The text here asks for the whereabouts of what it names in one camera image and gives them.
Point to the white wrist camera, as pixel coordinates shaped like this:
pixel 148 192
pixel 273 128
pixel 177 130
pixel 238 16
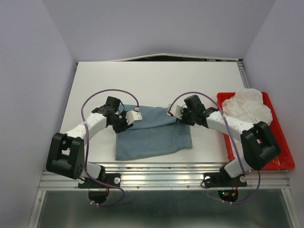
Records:
pixel 175 110
pixel 133 116

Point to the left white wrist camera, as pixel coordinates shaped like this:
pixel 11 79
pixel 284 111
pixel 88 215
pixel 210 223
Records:
pixel 133 116

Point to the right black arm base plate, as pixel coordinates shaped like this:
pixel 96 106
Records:
pixel 221 180

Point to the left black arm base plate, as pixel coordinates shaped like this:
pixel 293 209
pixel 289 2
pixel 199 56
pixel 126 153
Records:
pixel 109 181

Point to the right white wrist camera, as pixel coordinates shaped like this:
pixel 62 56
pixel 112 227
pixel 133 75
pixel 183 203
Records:
pixel 175 110

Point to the red plastic tray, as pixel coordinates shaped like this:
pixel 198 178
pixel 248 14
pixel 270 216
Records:
pixel 284 161

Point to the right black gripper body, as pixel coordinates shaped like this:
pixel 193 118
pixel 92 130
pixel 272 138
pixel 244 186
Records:
pixel 187 117

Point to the light blue denim skirt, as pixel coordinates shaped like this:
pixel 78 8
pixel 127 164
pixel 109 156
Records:
pixel 157 134

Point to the aluminium extrusion frame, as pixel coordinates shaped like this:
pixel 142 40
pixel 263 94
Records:
pixel 165 192

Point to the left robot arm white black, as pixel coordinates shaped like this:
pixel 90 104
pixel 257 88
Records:
pixel 67 156

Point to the white skirt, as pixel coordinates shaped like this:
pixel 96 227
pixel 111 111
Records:
pixel 247 105

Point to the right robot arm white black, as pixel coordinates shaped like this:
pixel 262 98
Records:
pixel 259 145

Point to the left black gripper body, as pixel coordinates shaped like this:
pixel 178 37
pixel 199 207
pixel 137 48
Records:
pixel 120 123

